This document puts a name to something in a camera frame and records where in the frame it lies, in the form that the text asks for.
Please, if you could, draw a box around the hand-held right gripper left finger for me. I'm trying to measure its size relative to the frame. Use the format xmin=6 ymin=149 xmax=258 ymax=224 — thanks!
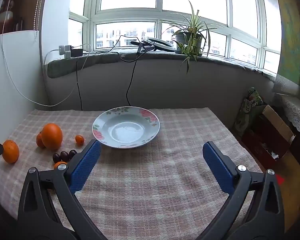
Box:
xmin=17 ymin=139 xmax=103 ymax=240

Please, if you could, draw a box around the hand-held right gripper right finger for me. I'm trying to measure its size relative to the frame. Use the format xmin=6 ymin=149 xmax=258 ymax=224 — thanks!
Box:
xmin=199 ymin=141 xmax=285 ymax=240

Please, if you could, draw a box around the speckled orange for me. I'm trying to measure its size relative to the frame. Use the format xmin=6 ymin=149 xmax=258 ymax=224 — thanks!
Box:
xmin=2 ymin=139 xmax=20 ymax=164

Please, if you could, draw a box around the large round orange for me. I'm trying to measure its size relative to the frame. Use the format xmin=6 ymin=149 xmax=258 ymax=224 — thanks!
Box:
xmin=41 ymin=123 xmax=63 ymax=150

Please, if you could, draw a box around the floral print plate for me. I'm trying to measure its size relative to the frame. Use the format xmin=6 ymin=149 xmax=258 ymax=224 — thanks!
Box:
xmin=92 ymin=106 xmax=160 ymax=149

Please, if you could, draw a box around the green printed bag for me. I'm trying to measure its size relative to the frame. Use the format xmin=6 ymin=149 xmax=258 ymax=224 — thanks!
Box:
xmin=234 ymin=87 xmax=268 ymax=135

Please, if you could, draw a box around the pink plaid tablecloth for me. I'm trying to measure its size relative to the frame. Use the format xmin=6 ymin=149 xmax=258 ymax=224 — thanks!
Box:
xmin=0 ymin=107 xmax=263 ymax=240

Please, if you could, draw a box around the open cardboard box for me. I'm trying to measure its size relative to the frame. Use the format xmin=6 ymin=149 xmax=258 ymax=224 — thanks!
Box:
xmin=241 ymin=104 xmax=297 ymax=170

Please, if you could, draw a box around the grey window sill mat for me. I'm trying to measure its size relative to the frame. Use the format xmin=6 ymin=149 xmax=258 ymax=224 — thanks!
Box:
xmin=47 ymin=51 xmax=275 ymax=80

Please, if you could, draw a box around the white power strip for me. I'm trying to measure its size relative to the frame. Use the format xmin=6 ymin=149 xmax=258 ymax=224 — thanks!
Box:
xmin=59 ymin=44 xmax=73 ymax=59

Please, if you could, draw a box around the black clip device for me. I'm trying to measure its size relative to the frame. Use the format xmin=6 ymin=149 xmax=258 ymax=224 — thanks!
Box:
xmin=130 ymin=40 xmax=155 ymax=53

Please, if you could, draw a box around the potted spider plant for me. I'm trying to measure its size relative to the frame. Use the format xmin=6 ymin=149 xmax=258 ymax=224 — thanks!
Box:
xmin=159 ymin=0 xmax=218 ymax=75

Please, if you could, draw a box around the brown vase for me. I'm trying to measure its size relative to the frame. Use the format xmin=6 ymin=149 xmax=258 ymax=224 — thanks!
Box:
xmin=0 ymin=4 xmax=15 ymax=34

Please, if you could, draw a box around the round white device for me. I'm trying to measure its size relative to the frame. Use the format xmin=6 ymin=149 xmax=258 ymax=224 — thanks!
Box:
xmin=146 ymin=37 xmax=176 ymax=53

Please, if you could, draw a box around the white cable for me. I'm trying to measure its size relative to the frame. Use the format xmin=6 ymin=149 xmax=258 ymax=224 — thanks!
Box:
xmin=0 ymin=0 xmax=92 ymax=107

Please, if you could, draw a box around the black cable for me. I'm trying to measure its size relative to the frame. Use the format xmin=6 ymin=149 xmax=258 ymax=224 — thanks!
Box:
xmin=112 ymin=34 xmax=150 ymax=107
xmin=76 ymin=55 xmax=83 ymax=111

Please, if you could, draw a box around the white bead chain cord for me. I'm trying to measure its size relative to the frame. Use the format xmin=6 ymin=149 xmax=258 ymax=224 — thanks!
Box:
xmin=32 ymin=0 xmax=47 ymax=42

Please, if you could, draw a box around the white window frame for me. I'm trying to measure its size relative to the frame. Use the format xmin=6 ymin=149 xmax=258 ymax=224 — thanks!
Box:
xmin=69 ymin=0 xmax=282 ymax=74

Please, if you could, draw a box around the green yellow wall painting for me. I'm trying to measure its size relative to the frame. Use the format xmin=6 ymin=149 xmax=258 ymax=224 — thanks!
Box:
xmin=272 ymin=0 xmax=300 ymax=88

